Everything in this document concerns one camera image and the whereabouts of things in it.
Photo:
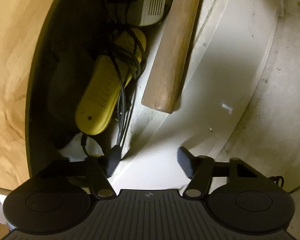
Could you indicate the yellow plastic device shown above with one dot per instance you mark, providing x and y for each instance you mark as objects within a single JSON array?
[{"x": 113, "y": 71}]

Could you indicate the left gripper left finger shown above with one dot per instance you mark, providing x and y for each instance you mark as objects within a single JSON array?
[{"x": 61, "y": 195}]

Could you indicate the wooden desk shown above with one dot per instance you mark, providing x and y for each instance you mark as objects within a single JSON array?
[{"x": 21, "y": 22}]

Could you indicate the white drawer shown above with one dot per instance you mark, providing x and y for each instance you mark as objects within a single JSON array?
[{"x": 231, "y": 43}]

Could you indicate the grey vented box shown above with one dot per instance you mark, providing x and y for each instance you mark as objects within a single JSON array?
[{"x": 145, "y": 12}]

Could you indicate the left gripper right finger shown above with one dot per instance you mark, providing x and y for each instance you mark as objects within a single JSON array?
[{"x": 236, "y": 195}]

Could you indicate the wooden handle hammer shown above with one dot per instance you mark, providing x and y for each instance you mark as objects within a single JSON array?
[{"x": 166, "y": 73}]

